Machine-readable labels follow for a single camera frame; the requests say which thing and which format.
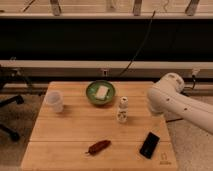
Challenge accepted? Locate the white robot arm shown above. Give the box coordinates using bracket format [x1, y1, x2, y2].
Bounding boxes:
[147, 73, 213, 134]

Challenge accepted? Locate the small white bottle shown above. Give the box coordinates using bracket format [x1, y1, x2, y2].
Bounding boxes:
[117, 97, 128, 123]

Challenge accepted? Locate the white block in bowl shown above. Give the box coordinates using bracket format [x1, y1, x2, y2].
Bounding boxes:
[95, 86, 109, 100]

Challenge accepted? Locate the green bowl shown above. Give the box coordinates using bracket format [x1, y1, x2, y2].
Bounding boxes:
[86, 80, 116, 105]

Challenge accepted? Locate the translucent plastic cup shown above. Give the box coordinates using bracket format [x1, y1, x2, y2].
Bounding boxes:
[44, 91, 63, 113]

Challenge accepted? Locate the brown sausage-shaped object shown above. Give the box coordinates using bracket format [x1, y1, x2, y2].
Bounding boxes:
[87, 140, 111, 155]

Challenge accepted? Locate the black smartphone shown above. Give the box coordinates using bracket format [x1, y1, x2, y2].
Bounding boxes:
[139, 132, 160, 159]

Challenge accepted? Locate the black office chair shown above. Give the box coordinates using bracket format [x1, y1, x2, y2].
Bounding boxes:
[0, 65, 33, 142]

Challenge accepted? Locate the wall power outlet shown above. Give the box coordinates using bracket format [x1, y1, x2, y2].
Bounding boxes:
[101, 69, 109, 77]

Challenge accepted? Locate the black hanging cable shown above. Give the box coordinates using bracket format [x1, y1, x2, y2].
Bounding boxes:
[118, 9, 157, 78]

